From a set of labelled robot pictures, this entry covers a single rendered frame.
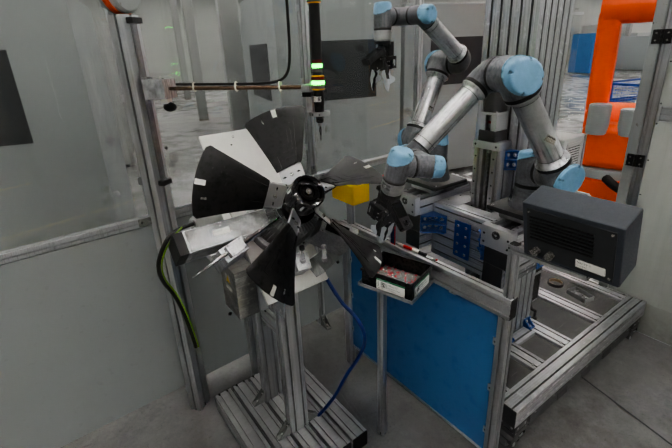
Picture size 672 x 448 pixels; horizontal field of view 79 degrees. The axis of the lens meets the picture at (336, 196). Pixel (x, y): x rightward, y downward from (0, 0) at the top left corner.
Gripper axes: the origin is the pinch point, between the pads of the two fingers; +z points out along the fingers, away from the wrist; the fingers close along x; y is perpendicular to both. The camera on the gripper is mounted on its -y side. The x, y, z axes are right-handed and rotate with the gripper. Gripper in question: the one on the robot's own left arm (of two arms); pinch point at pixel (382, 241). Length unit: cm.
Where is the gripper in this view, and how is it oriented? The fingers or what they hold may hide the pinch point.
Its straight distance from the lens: 146.1
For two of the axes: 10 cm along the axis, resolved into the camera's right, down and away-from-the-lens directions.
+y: -5.9, -5.2, 6.2
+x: -7.9, 2.3, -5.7
